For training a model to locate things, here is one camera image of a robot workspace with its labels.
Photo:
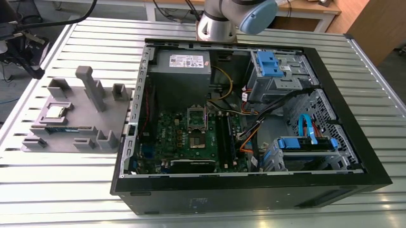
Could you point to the silver CPU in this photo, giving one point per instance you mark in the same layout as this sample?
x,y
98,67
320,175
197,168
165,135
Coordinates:
x,y
55,112

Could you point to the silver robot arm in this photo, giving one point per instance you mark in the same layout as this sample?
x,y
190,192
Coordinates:
x,y
219,26

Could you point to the CPU socket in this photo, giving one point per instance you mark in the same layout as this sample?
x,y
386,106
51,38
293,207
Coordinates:
x,y
201,140

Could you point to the grey parts rack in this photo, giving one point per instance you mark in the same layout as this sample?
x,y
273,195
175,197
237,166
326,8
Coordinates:
x,y
79,111

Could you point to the RAM stick with blue label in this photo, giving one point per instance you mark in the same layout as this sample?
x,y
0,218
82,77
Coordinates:
x,y
62,130

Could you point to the grey power supply unit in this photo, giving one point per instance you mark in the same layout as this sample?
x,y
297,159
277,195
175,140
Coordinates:
x,y
165,71

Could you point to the green motherboard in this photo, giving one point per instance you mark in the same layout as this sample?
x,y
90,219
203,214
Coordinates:
x,y
171,142

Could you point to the metal locking lever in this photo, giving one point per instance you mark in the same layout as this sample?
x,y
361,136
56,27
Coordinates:
x,y
207,117

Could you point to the black graphics card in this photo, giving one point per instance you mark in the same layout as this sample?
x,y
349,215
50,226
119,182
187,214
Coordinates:
x,y
194,166

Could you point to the black RAM slot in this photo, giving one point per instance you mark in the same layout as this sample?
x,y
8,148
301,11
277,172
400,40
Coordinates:
x,y
231,140
222,140

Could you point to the empty blue disk carrier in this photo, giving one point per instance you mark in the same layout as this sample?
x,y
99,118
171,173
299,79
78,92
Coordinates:
x,y
267,63

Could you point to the tall grey metal drive cage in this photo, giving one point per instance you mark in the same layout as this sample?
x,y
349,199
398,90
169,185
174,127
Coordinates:
x,y
285,85

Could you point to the black PC case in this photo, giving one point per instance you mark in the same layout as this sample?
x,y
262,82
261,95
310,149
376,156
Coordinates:
x,y
222,197

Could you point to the hard disk in blue carrier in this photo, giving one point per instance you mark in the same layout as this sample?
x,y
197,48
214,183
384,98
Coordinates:
x,y
289,143

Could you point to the low grey metal disk bay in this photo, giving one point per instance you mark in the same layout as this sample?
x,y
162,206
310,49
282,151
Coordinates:
x,y
310,154

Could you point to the brown wooden cabinet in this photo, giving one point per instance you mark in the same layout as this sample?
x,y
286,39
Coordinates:
x,y
374,28

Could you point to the white desk frame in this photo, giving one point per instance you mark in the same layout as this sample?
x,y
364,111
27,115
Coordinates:
x,y
150,14

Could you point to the wooden desk with white frame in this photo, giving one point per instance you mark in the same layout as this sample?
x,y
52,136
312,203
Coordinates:
x,y
317,10

